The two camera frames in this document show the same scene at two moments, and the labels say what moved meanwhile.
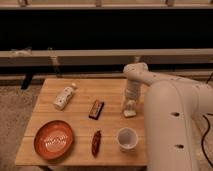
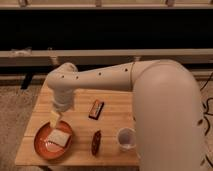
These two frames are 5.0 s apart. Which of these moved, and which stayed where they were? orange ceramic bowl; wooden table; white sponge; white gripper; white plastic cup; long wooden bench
Moved: white gripper; white sponge
Stayed: orange ceramic bowl; long wooden bench; white plastic cup; wooden table
